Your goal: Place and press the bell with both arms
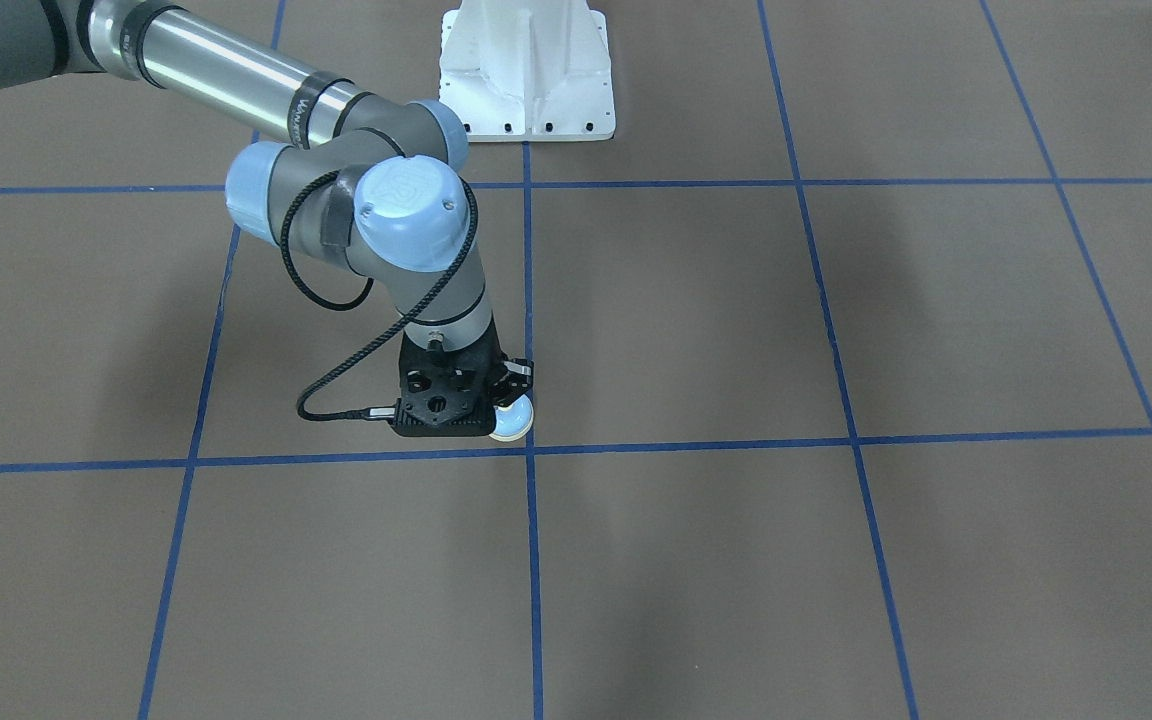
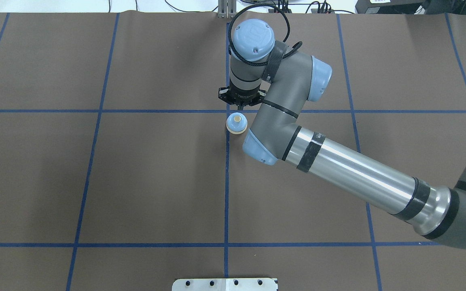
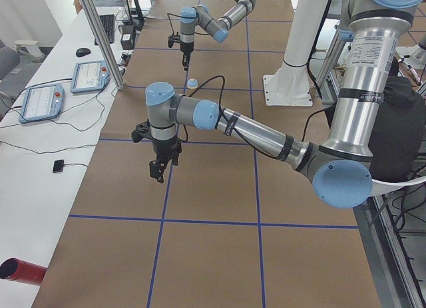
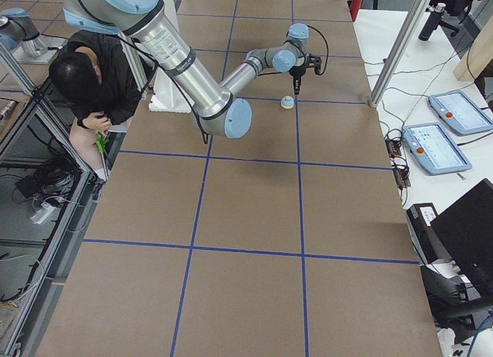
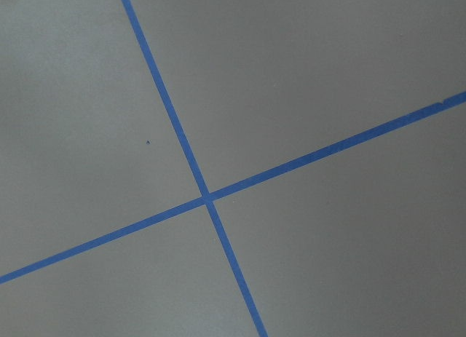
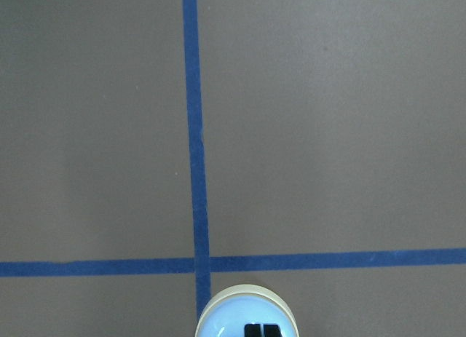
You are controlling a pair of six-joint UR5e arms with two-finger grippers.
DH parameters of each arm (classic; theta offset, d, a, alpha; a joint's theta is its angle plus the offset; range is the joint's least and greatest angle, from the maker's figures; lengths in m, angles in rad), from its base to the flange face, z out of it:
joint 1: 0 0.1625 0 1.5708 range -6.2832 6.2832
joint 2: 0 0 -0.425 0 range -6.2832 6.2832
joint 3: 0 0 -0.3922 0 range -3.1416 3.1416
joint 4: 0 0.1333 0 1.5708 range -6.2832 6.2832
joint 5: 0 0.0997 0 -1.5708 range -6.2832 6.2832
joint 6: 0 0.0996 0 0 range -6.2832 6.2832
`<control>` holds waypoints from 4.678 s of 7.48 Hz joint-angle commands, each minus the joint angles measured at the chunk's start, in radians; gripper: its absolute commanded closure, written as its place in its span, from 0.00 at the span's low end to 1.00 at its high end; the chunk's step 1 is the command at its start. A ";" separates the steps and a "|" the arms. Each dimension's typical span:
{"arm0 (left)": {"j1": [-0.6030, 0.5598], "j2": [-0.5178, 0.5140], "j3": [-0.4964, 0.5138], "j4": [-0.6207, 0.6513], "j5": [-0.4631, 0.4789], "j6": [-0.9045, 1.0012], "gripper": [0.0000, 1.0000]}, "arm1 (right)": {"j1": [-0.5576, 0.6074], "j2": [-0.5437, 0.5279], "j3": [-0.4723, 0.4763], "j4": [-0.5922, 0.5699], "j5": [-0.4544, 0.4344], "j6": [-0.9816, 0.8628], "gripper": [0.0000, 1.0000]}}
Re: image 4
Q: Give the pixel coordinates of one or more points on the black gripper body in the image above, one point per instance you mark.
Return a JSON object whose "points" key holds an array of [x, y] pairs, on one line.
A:
{"points": [[296, 70]]}

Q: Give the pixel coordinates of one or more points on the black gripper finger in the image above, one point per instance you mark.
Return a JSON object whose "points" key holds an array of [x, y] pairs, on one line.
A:
{"points": [[296, 84]]}

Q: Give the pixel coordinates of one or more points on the blue call bell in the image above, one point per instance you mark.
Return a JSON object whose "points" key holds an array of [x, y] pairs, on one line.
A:
{"points": [[287, 102]]}

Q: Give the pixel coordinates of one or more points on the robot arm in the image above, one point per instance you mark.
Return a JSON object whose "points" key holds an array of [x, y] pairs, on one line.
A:
{"points": [[217, 109]]}

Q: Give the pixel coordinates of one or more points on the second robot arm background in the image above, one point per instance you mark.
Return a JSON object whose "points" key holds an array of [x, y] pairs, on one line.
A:
{"points": [[20, 36]]}

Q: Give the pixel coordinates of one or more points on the red cylinder bottle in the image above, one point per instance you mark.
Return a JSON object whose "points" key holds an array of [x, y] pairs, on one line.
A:
{"points": [[355, 6]]}

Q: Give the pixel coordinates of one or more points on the black water bottle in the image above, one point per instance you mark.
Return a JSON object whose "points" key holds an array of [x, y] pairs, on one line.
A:
{"points": [[432, 22]]}

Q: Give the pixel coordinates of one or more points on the near teach pendant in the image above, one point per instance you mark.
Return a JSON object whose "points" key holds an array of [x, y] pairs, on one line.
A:
{"points": [[434, 149]]}

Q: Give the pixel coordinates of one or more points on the teach pendant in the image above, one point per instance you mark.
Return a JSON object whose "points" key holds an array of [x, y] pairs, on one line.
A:
{"points": [[434, 149], [460, 113]]}

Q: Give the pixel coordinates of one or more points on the far teach pendant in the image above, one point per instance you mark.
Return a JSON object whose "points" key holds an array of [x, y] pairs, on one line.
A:
{"points": [[460, 113]]}

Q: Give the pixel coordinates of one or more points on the black power box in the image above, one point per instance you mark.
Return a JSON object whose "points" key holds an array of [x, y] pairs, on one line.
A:
{"points": [[419, 217]]}

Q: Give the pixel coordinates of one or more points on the seated person in black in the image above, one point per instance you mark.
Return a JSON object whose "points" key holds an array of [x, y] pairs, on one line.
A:
{"points": [[93, 74]]}

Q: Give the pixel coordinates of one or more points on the black laptop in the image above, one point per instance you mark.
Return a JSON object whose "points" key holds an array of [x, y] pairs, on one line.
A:
{"points": [[465, 231]]}

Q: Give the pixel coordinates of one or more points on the white power strip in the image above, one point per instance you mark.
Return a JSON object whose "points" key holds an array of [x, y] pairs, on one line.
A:
{"points": [[42, 213]]}

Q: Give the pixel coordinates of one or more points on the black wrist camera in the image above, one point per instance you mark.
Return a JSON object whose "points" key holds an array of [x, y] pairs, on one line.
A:
{"points": [[314, 62]]}

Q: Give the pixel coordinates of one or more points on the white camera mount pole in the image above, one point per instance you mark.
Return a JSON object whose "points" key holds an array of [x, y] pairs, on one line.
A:
{"points": [[166, 97]]}

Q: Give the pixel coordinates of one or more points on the aluminium frame post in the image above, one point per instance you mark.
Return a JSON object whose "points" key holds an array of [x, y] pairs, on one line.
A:
{"points": [[400, 44]]}

